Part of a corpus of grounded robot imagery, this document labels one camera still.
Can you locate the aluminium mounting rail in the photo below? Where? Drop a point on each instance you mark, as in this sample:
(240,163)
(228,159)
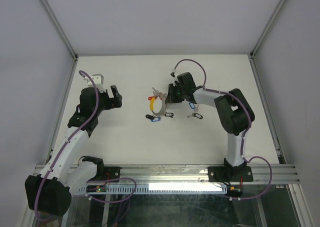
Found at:
(281,174)

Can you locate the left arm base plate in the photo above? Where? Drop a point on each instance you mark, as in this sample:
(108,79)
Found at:
(108,173)

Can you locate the right aluminium frame post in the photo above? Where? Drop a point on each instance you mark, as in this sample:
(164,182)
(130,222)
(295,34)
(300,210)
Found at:
(268,27)

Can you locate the left aluminium frame post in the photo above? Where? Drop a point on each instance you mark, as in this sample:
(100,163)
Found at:
(58,28)

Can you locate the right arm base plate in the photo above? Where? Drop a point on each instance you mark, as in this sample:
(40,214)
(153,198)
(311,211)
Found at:
(223,174)

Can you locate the key with blue tag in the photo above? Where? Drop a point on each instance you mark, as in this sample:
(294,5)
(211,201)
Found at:
(194,106)

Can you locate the large keyring with yellow grip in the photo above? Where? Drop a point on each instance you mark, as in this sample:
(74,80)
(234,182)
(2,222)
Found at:
(158,106)

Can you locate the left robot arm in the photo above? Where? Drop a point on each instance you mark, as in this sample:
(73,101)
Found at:
(51,191)

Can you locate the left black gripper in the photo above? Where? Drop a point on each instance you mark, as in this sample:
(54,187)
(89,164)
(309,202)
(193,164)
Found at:
(113,102)

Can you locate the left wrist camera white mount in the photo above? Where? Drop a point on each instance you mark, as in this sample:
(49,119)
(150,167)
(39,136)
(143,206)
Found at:
(98,80)

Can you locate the slotted white cable duct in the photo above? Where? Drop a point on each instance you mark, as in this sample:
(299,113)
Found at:
(160,188)

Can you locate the aluminium frame post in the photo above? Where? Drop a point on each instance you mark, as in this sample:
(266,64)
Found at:
(268,27)
(58,28)

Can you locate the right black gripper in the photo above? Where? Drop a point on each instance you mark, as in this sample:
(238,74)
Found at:
(171,98)

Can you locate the key with black tag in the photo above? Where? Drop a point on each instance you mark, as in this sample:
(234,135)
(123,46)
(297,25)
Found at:
(195,115)

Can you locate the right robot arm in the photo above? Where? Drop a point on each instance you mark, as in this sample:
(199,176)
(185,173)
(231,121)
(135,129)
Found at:
(235,115)

